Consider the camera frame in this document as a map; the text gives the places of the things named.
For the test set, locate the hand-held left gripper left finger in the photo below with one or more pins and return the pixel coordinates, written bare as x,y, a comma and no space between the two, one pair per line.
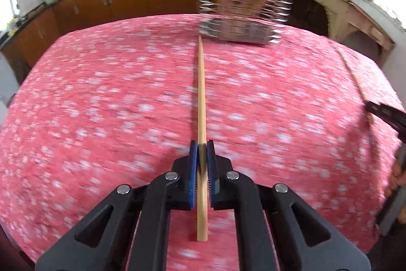
193,175

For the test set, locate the cream side table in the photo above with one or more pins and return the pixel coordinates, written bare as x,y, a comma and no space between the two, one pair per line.
349,20

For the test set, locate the person's right hand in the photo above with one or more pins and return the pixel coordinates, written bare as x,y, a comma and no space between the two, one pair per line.
396,179

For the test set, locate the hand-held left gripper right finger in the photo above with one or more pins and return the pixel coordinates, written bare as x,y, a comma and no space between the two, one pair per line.
213,175

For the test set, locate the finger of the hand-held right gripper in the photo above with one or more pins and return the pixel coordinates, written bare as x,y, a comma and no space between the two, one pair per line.
388,117

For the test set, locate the pink floral tablecloth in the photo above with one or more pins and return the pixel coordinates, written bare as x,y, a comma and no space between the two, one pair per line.
111,106

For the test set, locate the tan wooden chopstick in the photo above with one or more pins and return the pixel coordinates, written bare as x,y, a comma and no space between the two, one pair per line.
201,93
355,80

